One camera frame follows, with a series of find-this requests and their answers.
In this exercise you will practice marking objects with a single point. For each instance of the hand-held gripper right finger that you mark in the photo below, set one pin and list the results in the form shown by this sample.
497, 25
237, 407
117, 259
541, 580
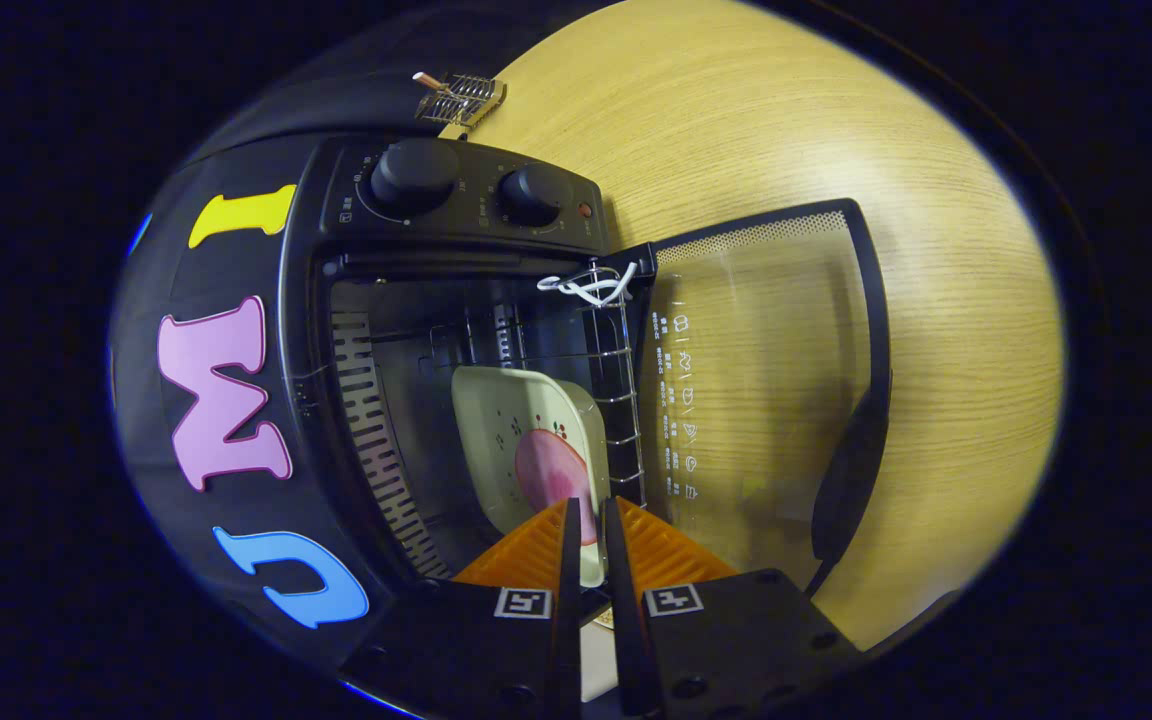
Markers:
621, 570

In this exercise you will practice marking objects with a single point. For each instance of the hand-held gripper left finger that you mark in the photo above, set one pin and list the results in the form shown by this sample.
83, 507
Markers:
568, 560

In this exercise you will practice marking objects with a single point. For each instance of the pink round ham slice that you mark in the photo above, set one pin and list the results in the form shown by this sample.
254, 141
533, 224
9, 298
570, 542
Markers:
546, 470

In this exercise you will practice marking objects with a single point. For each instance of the cream square plate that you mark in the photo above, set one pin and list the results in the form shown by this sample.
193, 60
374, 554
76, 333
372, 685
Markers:
496, 420

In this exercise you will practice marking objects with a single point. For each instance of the black toaster oven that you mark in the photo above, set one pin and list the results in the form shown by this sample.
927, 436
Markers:
476, 190

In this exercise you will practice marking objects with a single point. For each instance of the wooden stick in basket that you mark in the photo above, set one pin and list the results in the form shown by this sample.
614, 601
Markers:
429, 80

